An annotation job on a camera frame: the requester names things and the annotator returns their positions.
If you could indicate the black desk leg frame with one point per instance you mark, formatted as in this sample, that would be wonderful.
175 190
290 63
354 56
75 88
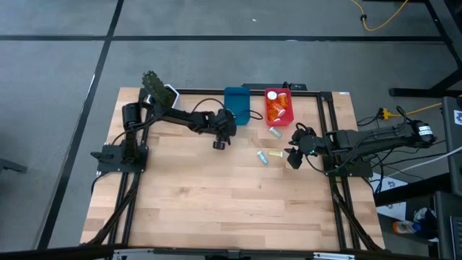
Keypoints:
444 36

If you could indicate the red plastic bin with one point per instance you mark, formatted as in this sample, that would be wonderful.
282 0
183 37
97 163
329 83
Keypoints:
286 123

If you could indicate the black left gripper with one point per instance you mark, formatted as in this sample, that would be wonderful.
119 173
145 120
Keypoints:
226 124

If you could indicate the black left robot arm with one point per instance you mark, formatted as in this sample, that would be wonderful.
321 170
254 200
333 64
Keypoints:
173 117

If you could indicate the yellow pill bottle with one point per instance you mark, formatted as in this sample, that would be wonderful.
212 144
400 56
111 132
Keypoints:
275 154

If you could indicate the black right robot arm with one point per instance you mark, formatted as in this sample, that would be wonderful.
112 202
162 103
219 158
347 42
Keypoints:
379 139

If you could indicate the black computer case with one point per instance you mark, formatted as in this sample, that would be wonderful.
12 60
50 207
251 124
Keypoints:
454 151

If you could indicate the orange drink bottle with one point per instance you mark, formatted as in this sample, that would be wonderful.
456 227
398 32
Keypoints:
404 227

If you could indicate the blue plastic bin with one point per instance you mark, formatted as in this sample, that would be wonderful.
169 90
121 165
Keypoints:
236 103

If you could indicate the black aluminium rig frame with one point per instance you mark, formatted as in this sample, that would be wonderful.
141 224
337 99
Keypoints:
322 115

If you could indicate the green cactus plant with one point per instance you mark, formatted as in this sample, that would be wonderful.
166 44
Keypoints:
157 88

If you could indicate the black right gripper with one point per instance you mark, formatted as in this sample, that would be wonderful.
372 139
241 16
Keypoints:
310 144

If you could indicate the dark shoes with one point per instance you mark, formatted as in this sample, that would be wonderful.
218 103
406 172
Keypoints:
427 220

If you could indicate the orange pill bottle white cap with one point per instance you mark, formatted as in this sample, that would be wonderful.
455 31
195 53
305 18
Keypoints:
271 95
271 116
283 100
277 108

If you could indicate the black chair base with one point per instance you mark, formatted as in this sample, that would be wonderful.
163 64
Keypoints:
11 166

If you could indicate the black power strip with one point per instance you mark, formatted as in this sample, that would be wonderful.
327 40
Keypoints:
274 86

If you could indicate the white fiducial paper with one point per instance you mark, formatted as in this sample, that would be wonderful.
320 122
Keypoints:
391 185

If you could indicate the yellow power splitter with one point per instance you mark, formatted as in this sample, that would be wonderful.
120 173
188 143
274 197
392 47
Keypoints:
385 114

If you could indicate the white bin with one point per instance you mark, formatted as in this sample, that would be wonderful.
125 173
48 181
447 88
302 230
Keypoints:
174 93

